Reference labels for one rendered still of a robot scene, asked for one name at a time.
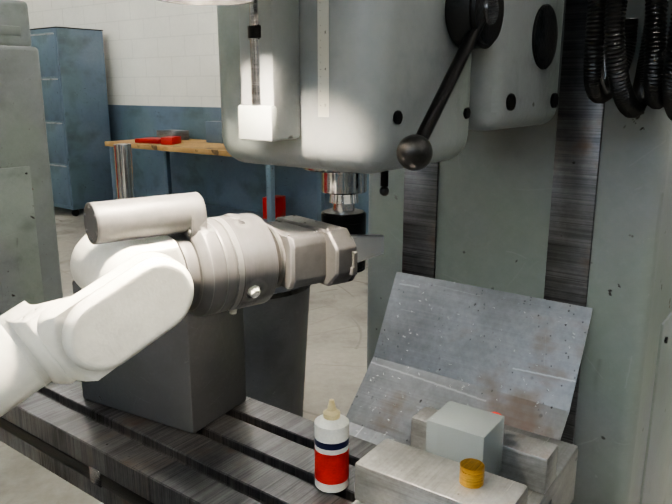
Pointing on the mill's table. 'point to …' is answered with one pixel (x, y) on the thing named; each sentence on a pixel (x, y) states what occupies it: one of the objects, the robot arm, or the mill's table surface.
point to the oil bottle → (331, 450)
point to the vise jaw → (425, 479)
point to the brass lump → (471, 473)
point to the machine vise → (525, 461)
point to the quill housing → (355, 85)
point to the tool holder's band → (343, 217)
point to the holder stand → (180, 374)
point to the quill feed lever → (469, 35)
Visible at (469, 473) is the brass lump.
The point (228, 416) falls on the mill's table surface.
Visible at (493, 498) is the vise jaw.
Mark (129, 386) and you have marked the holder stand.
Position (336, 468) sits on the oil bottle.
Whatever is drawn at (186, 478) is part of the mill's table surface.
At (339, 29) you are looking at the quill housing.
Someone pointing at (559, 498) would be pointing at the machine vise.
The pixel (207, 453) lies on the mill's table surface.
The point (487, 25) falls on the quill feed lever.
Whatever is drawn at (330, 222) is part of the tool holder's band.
